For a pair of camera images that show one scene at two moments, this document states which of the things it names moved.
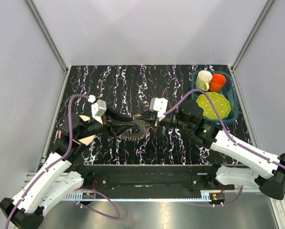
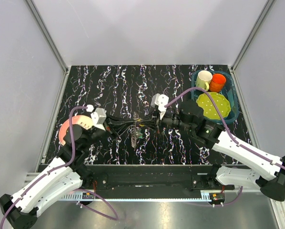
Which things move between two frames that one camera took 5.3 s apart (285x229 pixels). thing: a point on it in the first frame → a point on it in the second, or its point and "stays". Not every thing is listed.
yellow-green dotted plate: x=221 y=103 stays
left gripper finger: x=117 y=131 stays
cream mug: x=203 y=80 stays
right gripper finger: x=153 y=121 → x=153 y=127
